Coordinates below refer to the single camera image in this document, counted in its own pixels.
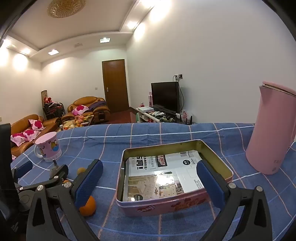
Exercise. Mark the pink cartoon mug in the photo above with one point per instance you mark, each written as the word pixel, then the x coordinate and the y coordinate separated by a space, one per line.
pixel 49 146

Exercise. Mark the round ceiling downlight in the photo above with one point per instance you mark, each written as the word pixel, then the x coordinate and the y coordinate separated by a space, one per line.
pixel 131 24
pixel 25 50

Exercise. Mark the pink tin box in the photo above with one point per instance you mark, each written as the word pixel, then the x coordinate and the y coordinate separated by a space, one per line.
pixel 161 206

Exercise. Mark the black router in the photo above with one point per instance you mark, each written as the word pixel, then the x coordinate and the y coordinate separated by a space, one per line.
pixel 188 120

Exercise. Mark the stacked black chairs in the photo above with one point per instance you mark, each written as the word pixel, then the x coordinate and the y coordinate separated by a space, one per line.
pixel 53 111

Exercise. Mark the pile of snacks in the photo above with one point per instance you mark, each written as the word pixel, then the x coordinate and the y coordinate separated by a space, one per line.
pixel 79 119

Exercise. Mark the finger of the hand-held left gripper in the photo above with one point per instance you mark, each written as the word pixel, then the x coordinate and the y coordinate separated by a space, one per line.
pixel 23 168
pixel 59 172

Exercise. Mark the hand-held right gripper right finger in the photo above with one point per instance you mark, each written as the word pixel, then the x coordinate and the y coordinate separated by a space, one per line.
pixel 209 183

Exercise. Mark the floral plastic bag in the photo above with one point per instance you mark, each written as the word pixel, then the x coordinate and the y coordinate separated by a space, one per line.
pixel 185 114

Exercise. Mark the printed paper sheet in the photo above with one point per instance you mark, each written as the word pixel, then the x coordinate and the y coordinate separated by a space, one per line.
pixel 161 171

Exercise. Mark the brown leather armchair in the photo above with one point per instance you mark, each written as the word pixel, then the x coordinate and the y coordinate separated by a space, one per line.
pixel 87 109

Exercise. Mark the glass coffee table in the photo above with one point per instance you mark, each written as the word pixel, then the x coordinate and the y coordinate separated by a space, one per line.
pixel 69 126

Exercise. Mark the gold ceiling lamp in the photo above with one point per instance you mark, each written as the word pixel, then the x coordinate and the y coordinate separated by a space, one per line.
pixel 63 8

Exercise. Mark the blue checked cloth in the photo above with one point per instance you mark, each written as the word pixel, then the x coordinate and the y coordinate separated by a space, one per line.
pixel 161 134

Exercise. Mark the black television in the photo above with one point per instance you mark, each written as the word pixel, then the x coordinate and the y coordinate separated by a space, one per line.
pixel 165 97

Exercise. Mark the pink floral cushion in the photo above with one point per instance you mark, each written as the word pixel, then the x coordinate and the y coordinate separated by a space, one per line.
pixel 13 158
pixel 79 109
pixel 30 133
pixel 17 139
pixel 35 124

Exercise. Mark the purple blanket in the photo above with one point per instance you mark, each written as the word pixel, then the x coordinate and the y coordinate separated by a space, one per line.
pixel 97 105

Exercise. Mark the ceiling air vent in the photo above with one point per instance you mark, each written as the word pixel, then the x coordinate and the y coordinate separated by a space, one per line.
pixel 78 45

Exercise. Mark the white flat box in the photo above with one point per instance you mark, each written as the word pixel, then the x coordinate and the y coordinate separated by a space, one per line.
pixel 145 108

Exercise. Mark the pink upright box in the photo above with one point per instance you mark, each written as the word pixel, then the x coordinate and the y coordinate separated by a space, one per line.
pixel 150 97

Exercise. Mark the pink electric kettle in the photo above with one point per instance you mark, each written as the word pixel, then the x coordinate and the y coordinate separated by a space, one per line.
pixel 268 129

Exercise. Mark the wall socket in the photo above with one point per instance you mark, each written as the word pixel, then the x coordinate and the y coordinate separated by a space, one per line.
pixel 178 76

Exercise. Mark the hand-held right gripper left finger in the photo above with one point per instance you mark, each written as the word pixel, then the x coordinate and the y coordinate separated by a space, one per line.
pixel 89 183

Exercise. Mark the white television stand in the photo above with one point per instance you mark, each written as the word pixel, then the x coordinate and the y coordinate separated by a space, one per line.
pixel 150 115

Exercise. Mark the brown leather sofa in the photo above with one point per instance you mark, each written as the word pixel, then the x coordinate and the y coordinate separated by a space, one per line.
pixel 25 121

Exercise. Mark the patterned rolled mat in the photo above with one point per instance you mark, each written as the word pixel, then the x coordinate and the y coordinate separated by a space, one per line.
pixel 44 93

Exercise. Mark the brown wooden door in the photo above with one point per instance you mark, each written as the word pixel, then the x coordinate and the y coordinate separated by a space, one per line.
pixel 115 85

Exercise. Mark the square recessed ceiling light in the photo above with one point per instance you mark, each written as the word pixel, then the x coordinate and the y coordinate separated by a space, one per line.
pixel 52 52

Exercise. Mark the red clothing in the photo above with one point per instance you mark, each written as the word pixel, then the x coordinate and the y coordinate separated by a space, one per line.
pixel 48 100

